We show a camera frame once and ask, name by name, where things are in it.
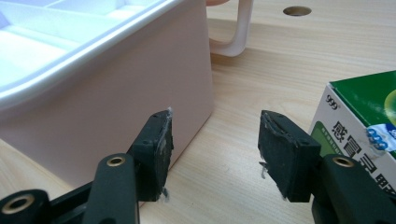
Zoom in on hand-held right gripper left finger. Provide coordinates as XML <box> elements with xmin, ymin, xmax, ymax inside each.
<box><xmin>127</xmin><ymin>106</ymin><xmax>175</xmax><ymax>203</ymax></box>

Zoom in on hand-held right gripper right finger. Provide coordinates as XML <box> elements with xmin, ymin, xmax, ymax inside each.
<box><xmin>257</xmin><ymin>109</ymin><xmax>322</xmax><ymax>203</ymax></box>

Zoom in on pink storage box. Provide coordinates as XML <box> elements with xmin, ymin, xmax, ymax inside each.
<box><xmin>0</xmin><ymin>0</ymin><xmax>255</xmax><ymax>191</ymax></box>

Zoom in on green and white medicine box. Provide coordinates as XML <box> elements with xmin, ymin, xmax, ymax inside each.
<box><xmin>309</xmin><ymin>70</ymin><xmax>396</xmax><ymax>197</ymax></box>

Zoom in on white inner tray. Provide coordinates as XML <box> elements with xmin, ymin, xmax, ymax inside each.
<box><xmin>0</xmin><ymin>0</ymin><xmax>188</xmax><ymax>110</ymax></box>

